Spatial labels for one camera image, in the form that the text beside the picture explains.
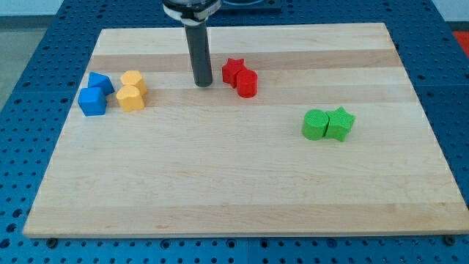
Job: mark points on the blue triangular block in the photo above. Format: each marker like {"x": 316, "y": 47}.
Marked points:
{"x": 101, "y": 81}

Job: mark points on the blue cube block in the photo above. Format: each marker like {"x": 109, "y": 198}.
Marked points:
{"x": 92, "y": 101}

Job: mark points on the yellow hexagon block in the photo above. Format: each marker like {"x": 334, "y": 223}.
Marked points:
{"x": 134, "y": 78}

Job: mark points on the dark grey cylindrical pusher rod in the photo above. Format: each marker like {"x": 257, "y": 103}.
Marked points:
{"x": 199, "y": 52}

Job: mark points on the red cylinder block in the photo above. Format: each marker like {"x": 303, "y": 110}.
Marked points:
{"x": 247, "y": 83}

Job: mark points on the green cylinder block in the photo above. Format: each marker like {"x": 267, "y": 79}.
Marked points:
{"x": 315, "y": 123}

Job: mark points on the red star block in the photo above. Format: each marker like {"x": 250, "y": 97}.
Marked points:
{"x": 231, "y": 69}

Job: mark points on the wooden work board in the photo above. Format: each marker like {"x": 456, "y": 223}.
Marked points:
{"x": 205, "y": 162}

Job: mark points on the green star block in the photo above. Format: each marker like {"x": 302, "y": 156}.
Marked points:
{"x": 340, "y": 124}

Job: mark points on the yellow heart block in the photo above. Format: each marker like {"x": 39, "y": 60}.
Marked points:
{"x": 130, "y": 98}

